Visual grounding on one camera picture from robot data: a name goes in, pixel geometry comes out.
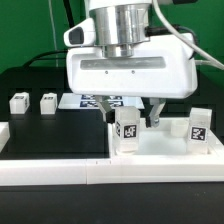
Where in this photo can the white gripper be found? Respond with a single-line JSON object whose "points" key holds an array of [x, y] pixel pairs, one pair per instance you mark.
{"points": [[161, 67]]}

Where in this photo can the white U-shaped obstacle fence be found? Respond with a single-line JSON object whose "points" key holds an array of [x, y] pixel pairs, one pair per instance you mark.
{"points": [[100, 171]]}

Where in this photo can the white square table top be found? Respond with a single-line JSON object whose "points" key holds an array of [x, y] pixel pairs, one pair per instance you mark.
{"points": [[167, 144]]}

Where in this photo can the white marker sheet with tags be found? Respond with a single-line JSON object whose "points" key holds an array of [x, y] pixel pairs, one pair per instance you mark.
{"points": [[73, 101]]}

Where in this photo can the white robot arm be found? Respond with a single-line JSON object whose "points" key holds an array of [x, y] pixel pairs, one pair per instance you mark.
{"points": [[114, 52]]}

